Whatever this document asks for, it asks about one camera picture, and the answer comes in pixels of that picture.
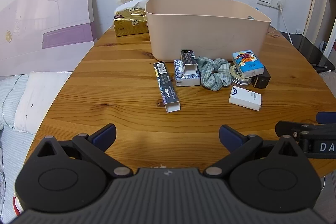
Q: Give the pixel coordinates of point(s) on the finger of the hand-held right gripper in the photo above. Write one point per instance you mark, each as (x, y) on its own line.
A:
(287, 127)
(326, 118)

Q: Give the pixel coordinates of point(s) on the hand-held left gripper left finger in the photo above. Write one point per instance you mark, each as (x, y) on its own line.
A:
(106, 135)

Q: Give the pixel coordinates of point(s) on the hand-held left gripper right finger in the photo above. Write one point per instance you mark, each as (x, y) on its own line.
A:
(230, 136)

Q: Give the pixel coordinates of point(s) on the beige cloth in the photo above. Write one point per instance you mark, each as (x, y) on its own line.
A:
(329, 83)

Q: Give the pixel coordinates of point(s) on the white flat box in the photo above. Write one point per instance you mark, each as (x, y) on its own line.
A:
(245, 99)

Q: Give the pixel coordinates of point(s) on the dark brown small box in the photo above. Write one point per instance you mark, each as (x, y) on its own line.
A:
(261, 79)

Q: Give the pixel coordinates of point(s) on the round metal tin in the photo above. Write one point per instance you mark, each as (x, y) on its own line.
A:
(239, 81)

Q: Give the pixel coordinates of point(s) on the green checked cloth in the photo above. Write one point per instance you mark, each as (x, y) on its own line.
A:
(214, 74)

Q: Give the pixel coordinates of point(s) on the blue white patterned box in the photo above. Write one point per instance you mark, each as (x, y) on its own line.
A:
(187, 80)

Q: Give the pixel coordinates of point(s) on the black glass side table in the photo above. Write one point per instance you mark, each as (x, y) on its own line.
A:
(307, 48)

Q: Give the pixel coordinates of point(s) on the white pillow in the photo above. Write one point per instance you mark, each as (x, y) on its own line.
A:
(39, 100)

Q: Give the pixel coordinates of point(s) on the colourful blue tissue packet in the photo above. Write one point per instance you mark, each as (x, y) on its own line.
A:
(248, 62)

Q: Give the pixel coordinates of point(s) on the long black carton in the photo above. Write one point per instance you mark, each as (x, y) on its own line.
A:
(166, 85)

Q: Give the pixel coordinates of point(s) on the small dark open carton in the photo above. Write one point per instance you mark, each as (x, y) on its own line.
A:
(189, 58)

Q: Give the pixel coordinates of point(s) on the light blue quilt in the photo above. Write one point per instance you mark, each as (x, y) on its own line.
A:
(10, 98)

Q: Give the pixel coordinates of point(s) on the beige plastic storage bin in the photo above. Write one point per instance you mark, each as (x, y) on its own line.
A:
(204, 32)

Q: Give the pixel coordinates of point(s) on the gold tissue box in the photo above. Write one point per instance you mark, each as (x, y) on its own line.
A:
(130, 24)

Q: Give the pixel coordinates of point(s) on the light wooden shelf unit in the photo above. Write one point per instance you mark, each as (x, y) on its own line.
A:
(321, 3)

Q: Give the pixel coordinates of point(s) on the purple white headboard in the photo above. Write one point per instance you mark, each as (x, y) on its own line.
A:
(39, 16)

